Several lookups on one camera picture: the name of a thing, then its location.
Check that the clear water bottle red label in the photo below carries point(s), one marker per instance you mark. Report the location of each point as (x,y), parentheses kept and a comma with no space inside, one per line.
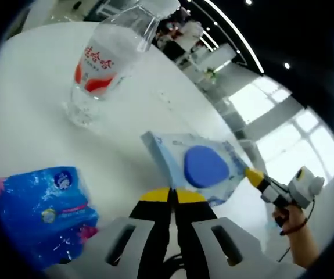
(97,67)

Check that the wet wipes pack blue lid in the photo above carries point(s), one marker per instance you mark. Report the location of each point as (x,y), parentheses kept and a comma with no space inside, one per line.
(204,168)

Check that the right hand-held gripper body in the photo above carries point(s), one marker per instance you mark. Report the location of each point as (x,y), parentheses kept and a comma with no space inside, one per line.
(303,186)

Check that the white table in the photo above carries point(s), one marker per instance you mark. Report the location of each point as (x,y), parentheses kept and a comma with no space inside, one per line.
(24,101)

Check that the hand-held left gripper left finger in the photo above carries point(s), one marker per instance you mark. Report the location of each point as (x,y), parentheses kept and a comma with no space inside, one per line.
(143,238)

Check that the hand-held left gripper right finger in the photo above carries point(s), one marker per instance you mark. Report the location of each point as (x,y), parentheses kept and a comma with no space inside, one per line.
(207,241)

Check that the potted green plant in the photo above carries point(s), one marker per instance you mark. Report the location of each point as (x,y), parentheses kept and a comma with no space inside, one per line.
(210,72)

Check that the blue tissue pack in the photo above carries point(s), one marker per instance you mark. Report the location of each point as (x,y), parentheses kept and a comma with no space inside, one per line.
(39,203)

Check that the person's right hand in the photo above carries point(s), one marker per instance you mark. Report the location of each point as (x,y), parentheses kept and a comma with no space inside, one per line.
(287,218)

